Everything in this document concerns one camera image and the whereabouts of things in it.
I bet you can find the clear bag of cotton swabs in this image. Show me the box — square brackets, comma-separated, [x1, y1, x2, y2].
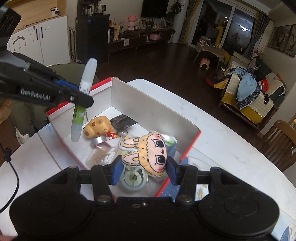
[85, 145, 121, 169]

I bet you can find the pink plastic stool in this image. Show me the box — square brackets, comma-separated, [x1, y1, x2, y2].
[199, 57, 212, 69]

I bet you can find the dark wooden television cabinet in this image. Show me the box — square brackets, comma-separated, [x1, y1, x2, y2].
[107, 28, 173, 56]

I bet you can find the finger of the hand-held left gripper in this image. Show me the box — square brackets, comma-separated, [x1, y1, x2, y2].
[54, 88, 94, 109]
[13, 53, 80, 92]

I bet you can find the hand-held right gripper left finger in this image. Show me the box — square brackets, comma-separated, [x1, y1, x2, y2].
[46, 160, 124, 205]

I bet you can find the grey yellow curtain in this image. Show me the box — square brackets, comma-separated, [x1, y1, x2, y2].
[245, 11, 271, 58]
[180, 0, 199, 44]

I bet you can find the black snack packet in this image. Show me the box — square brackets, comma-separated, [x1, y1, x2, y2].
[110, 115, 135, 130]

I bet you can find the yellow giraffe toy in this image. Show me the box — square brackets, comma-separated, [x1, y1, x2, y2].
[215, 26, 226, 47]

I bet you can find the bunny plush keychain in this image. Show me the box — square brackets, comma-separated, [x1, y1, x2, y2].
[118, 131, 167, 178]

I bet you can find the yellow spotted squishy toy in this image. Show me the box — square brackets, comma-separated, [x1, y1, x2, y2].
[83, 116, 112, 139]

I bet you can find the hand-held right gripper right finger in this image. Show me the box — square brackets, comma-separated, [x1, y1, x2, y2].
[167, 156, 242, 205]

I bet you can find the white green tube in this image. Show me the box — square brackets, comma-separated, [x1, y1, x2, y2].
[70, 58, 97, 142]

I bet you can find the white tower air conditioner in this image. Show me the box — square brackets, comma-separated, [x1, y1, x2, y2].
[170, 0, 191, 44]

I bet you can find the dark framed wall picture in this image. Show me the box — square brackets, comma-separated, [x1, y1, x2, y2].
[284, 30, 296, 58]
[269, 27, 279, 48]
[276, 25, 292, 52]

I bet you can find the person's left hand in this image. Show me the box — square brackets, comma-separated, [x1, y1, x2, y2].
[0, 98, 13, 124]

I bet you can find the green potted plant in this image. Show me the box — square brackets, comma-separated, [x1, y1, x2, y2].
[165, 0, 183, 30]

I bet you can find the pile of blue clothes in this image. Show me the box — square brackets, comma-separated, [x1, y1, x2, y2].
[223, 67, 263, 109]

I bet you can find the pink plush doll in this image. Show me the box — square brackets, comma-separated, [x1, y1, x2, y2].
[127, 15, 138, 30]

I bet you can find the red round floor item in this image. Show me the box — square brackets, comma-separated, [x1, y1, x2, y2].
[205, 74, 220, 88]

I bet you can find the black cable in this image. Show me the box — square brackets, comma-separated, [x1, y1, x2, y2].
[0, 140, 21, 214]

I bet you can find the wooden dining chair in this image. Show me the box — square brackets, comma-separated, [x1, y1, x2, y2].
[254, 119, 296, 173]

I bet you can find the cream throw blanket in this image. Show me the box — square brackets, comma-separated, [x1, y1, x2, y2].
[266, 72, 287, 98]

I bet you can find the red cartoon keychain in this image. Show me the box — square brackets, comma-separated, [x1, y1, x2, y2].
[106, 130, 129, 140]

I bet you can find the red cardboard box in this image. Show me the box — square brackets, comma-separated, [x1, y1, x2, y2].
[46, 77, 201, 197]

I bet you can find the black water dispenser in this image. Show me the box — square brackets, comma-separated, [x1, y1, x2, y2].
[75, 5, 111, 63]

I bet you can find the white cabinet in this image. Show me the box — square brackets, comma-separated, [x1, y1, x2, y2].
[6, 15, 71, 67]

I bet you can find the clear plastic bag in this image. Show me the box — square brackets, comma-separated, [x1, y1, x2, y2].
[157, 17, 168, 30]

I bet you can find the flat screen television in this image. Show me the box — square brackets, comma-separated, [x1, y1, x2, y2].
[141, 0, 173, 18]

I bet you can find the sofa with yellow cover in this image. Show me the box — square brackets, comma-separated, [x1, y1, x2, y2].
[214, 52, 287, 131]

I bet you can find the round grey pocket mirror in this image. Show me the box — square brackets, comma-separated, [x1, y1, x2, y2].
[91, 136, 107, 146]

